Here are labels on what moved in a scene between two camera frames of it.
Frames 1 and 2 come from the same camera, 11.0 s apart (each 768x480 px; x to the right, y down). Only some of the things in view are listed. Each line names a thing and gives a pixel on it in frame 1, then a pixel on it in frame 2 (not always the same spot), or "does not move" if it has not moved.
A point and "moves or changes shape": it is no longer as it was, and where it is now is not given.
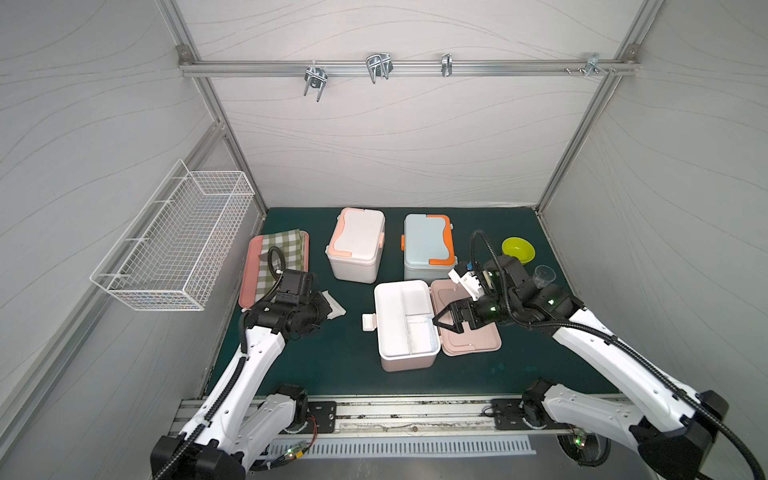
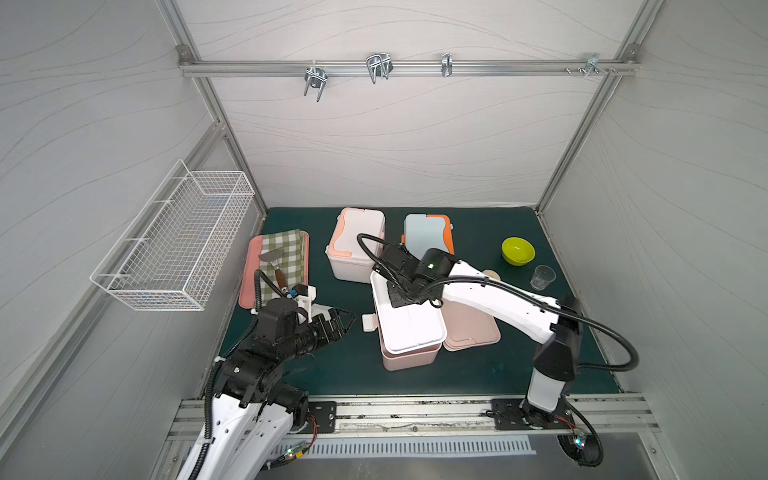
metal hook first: (315, 77) does not move
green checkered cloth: (292, 243) does not move
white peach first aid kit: (356, 244) does not move
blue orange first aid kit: (428, 243) does not move
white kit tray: (404, 320) moves or changes shape
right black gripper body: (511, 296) -> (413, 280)
